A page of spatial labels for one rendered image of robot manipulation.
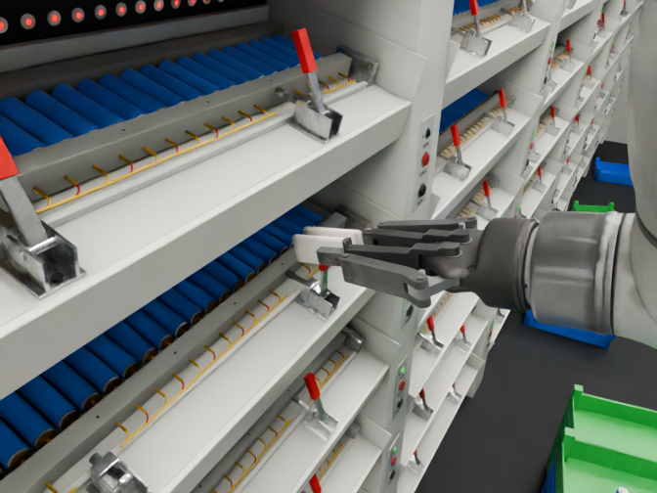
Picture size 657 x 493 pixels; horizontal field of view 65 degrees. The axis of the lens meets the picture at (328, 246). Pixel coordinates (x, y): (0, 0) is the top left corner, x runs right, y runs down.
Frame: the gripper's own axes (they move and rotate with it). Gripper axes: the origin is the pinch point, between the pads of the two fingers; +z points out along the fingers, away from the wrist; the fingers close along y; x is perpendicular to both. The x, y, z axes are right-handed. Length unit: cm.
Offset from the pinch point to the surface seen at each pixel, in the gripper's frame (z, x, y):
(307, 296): 3.7, -6.1, -0.9
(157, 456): 3.3, -7.6, -23.0
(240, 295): 7.1, -2.8, -7.0
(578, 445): -16, -64, 43
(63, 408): 8.9, -2.1, -25.7
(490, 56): -3.1, 10.5, 45.1
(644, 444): -26, -86, 71
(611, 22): 3, -6, 226
